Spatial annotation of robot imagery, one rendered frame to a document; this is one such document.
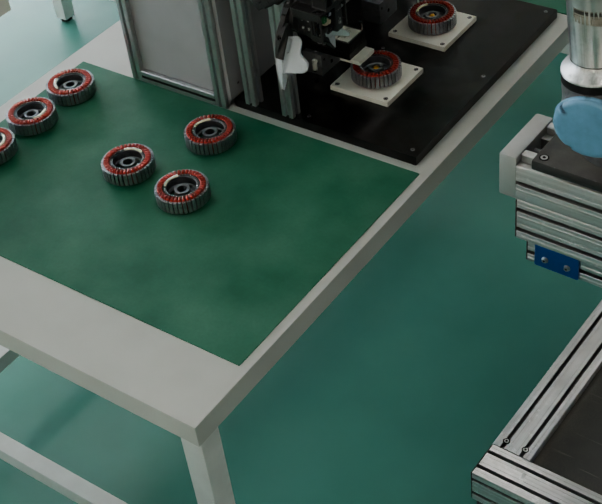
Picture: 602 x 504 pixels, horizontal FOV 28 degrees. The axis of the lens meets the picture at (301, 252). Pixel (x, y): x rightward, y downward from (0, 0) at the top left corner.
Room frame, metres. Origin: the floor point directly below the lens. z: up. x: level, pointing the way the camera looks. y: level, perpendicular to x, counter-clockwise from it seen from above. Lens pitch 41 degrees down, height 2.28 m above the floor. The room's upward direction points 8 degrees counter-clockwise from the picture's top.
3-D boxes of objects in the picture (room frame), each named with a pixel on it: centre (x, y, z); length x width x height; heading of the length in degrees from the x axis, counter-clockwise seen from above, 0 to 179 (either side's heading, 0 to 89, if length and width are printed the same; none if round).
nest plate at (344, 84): (2.26, -0.22, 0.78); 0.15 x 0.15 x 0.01; 50
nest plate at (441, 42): (2.45, -0.37, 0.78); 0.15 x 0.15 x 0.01; 50
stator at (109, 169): (2.08, 0.34, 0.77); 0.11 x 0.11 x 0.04
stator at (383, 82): (2.26, -0.22, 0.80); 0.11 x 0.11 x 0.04
